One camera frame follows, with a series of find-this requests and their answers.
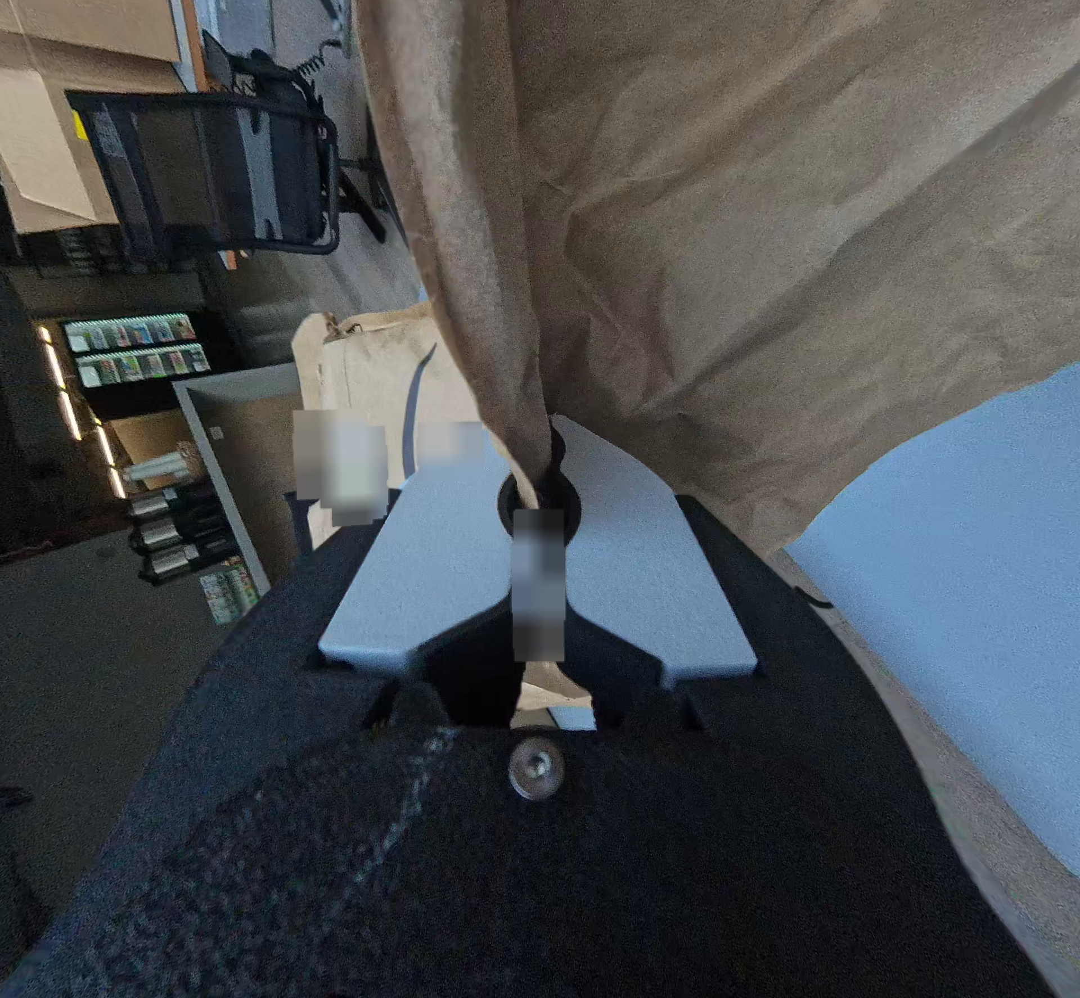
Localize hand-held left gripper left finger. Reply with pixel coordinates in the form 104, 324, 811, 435
317, 460, 516, 676

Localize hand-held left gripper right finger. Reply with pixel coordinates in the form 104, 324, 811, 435
548, 414, 761, 689

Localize brown paper mailer bag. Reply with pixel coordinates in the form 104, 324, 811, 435
291, 306, 507, 548

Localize brown packing paper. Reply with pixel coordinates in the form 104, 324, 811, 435
333, 0, 1080, 561

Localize grey desk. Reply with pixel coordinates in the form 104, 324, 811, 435
763, 364, 1080, 998

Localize colourful tea box rack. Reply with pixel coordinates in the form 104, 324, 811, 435
198, 558, 263, 628

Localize white counter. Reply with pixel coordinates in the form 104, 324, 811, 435
173, 364, 307, 594

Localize black coffee dispenser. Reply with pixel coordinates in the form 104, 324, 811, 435
139, 543, 244, 588
130, 513, 229, 554
127, 487, 212, 520

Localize stack of white cups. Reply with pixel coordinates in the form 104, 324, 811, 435
122, 450, 204, 486

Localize black office chair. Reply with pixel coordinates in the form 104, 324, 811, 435
66, 28, 398, 257

